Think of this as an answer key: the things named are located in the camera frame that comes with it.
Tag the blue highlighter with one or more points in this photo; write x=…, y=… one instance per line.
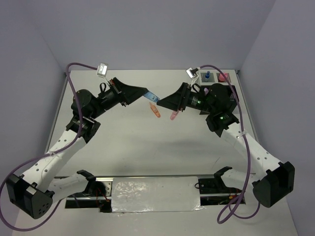
x=151, y=96

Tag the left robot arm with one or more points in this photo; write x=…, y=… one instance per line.
x=36, y=189

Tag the orange highlighter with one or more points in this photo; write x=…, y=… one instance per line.
x=155, y=110

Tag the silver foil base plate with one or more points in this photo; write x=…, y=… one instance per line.
x=155, y=194

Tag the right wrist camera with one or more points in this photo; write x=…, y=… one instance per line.
x=193, y=74

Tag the pink highlighter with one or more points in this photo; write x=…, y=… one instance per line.
x=174, y=114

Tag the white two-cell organizer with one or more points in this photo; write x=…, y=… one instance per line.
x=213, y=78

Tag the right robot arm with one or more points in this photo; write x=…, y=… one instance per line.
x=275, y=178

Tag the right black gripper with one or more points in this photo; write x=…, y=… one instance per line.
x=176, y=100

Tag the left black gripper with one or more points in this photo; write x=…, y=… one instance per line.
x=128, y=94

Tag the black slotted organizer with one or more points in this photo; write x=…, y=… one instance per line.
x=225, y=93

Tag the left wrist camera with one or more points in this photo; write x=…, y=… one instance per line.
x=102, y=69

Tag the blue cap clear bottle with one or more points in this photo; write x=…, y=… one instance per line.
x=206, y=77

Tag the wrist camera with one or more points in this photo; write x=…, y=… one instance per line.
x=102, y=69
x=193, y=74

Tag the pink cap glue bottle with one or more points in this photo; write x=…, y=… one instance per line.
x=222, y=77

